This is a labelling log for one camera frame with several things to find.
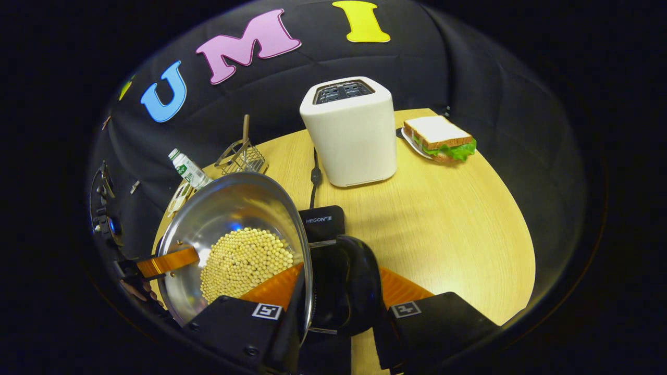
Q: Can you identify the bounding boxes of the small white plate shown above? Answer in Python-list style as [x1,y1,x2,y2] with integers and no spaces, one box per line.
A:
[400,127,449,163]

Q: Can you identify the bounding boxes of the stainless steel pot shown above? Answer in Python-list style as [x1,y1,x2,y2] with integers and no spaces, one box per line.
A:
[156,172,385,344]

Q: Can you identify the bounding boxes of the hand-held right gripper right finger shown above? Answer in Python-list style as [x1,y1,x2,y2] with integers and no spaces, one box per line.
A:
[373,267,501,373]

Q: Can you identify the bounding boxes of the black induction cooktop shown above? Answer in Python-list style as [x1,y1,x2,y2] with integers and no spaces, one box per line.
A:
[298,205,352,375]

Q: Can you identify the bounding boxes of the metal wire utensil basket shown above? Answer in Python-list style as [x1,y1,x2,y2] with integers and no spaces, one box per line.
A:
[215,138,269,176]

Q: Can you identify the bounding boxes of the white bottle with green label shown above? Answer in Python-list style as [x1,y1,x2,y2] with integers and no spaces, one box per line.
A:
[168,148,213,191]

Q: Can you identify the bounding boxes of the sandwich with lettuce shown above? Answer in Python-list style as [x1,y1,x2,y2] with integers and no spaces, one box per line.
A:
[404,116,477,162]

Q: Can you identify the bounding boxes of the black power cable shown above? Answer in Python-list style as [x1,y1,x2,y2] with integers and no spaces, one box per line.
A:
[310,148,323,210]

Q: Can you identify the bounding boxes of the white divided bean tray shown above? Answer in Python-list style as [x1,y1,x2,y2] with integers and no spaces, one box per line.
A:
[167,182,196,218]

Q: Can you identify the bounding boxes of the white toaster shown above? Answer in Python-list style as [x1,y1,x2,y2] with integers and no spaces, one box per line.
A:
[300,77,398,188]

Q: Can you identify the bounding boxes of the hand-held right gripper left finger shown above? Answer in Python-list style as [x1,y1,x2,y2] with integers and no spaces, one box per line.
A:
[182,262,313,375]

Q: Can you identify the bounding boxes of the pile of yellow soybeans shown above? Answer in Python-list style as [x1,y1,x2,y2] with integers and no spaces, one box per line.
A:
[200,227,295,304]

